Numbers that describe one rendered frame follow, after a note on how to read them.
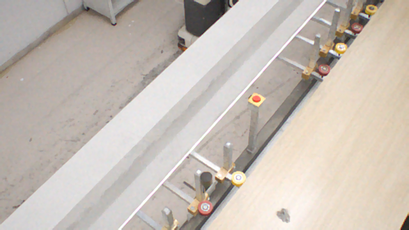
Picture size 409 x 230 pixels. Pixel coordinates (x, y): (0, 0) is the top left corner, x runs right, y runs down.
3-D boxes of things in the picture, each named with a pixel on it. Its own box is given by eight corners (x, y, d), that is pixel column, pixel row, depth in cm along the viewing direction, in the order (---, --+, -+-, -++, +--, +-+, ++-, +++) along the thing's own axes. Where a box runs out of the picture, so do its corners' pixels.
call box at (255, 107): (246, 108, 243) (247, 99, 236) (254, 100, 246) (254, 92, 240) (257, 115, 240) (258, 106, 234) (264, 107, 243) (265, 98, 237)
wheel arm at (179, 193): (147, 176, 256) (146, 172, 252) (151, 171, 257) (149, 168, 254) (206, 217, 239) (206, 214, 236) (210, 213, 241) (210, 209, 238)
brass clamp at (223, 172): (213, 179, 254) (213, 175, 250) (227, 163, 261) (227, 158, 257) (222, 184, 252) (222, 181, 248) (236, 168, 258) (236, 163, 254)
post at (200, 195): (197, 212, 256) (193, 172, 217) (201, 207, 257) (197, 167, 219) (202, 215, 254) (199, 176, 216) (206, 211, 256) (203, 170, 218)
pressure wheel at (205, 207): (195, 216, 243) (194, 207, 233) (204, 206, 246) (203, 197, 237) (207, 225, 240) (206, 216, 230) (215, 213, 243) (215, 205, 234)
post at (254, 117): (246, 151, 278) (250, 107, 242) (250, 145, 280) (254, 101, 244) (252, 154, 276) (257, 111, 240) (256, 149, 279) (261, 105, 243)
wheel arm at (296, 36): (286, 36, 326) (287, 32, 323) (289, 33, 328) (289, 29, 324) (339, 61, 310) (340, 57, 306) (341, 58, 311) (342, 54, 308)
